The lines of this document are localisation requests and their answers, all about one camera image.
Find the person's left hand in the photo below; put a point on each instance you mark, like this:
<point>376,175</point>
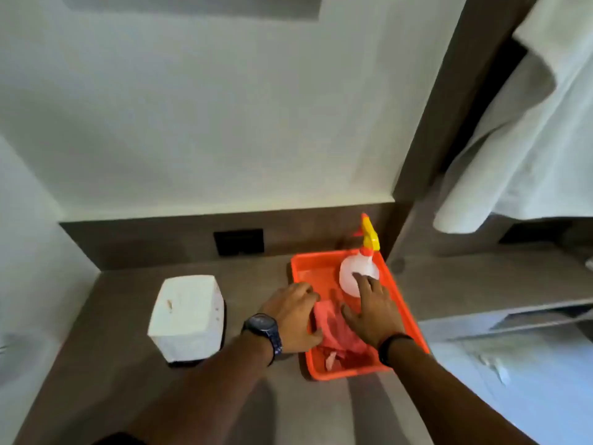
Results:
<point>289,319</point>

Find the person's right hand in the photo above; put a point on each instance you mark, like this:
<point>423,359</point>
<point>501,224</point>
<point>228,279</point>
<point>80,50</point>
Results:
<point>377,317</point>

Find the person's left thumb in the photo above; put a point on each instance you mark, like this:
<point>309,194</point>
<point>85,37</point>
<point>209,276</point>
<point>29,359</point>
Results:
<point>310,336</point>

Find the person's right thumb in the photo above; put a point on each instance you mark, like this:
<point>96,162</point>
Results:
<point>350,316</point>

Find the pink cleaning cloth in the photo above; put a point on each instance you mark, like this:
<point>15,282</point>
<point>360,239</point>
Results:
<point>338,331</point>

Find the person's left forearm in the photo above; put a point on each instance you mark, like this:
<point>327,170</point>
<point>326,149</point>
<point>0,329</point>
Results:
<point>208,393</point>

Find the person's right forearm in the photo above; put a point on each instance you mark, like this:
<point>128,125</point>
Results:
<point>444,398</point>

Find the white paper scrap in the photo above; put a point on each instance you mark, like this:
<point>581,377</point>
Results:
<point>330,361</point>

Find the dark wristwatch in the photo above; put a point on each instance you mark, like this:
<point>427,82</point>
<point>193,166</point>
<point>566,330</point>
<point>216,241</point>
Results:
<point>264,329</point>

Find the white spray bottle yellow trigger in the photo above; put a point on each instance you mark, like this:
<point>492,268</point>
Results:
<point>354,268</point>

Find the orange plastic tray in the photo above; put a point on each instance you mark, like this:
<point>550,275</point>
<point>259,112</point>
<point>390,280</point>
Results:
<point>324,273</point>

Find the black wristband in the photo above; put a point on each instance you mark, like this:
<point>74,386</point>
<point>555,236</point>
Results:
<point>393,345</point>

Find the white tissue box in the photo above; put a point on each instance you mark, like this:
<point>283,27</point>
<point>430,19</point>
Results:
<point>187,317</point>

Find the grey shelf board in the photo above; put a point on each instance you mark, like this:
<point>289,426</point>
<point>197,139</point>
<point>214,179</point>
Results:
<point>505,317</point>

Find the white hanging towel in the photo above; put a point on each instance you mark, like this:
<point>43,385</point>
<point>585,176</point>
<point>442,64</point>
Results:
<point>532,148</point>

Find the black wall socket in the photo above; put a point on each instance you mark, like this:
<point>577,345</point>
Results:
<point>238,242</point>

